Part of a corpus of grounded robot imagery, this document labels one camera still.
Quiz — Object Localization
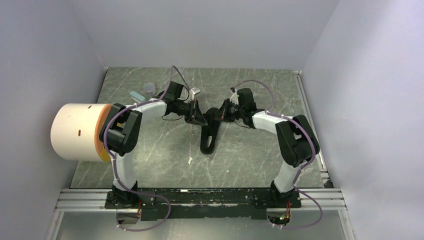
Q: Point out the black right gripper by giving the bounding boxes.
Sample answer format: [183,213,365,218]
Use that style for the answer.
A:
[211,98,245,123]

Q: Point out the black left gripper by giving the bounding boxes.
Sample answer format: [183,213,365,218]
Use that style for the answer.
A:
[174,98,208,127]

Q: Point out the black canvas sneaker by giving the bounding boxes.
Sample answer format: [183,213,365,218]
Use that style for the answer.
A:
[199,107,221,155]

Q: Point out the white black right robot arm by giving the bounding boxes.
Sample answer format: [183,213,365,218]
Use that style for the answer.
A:
[201,88,320,207]

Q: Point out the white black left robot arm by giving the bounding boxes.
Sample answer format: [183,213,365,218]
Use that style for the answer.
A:
[99,81,208,208]

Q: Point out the light blue stapler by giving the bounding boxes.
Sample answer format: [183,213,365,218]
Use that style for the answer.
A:
[129,91,146,104]

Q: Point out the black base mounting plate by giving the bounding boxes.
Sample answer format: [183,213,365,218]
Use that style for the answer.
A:
[104,187,302,222]

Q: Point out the beige cylinder with coloured face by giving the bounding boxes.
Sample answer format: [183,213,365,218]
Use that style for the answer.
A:
[50,103,112,162]

